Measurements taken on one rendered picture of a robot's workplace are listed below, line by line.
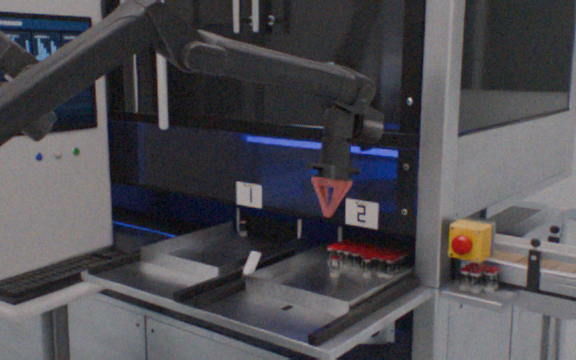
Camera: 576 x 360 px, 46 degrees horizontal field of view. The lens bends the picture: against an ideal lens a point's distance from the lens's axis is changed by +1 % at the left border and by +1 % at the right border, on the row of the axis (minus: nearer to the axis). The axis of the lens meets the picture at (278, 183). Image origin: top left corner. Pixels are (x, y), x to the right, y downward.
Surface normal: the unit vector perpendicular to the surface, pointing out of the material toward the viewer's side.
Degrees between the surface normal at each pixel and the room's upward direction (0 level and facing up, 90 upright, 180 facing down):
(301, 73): 105
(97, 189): 90
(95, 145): 90
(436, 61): 90
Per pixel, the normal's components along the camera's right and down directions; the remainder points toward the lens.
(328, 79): 0.49, 0.38
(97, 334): -0.62, 0.15
